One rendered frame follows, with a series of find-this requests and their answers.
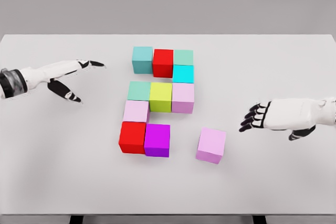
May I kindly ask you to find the magenta purple cube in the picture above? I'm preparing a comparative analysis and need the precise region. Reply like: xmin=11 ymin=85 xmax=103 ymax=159
xmin=144 ymin=123 xmax=171 ymax=158

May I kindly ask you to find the mint green cube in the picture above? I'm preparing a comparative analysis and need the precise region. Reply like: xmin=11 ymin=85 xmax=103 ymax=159
xmin=173 ymin=49 xmax=194 ymax=67
xmin=127 ymin=81 xmax=152 ymax=102

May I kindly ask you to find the yellow-green cube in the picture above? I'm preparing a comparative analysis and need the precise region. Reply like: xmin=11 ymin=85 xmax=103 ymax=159
xmin=149 ymin=82 xmax=173 ymax=112

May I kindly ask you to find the cyan cube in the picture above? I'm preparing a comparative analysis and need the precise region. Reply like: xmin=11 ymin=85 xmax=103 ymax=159
xmin=172 ymin=65 xmax=195 ymax=84

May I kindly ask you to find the teal blue cube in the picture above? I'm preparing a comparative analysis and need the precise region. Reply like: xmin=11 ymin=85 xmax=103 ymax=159
xmin=132 ymin=46 xmax=154 ymax=75

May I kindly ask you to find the light pink cube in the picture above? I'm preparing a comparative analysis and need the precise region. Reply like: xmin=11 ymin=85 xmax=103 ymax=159
xmin=195 ymin=127 xmax=227 ymax=165
xmin=122 ymin=100 xmax=151 ymax=123
xmin=171 ymin=82 xmax=195 ymax=114

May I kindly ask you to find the red cube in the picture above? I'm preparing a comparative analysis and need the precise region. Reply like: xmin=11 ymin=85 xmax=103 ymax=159
xmin=152 ymin=48 xmax=174 ymax=79
xmin=118 ymin=121 xmax=147 ymax=154

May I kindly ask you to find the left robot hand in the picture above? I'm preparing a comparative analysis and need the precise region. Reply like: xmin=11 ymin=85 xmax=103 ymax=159
xmin=38 ymin=59 xmax=107 ymax=104

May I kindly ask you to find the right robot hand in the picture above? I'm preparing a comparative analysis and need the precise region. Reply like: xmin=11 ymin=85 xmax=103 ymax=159
xmin=238 ymin=99 xmax=321 ymax=142

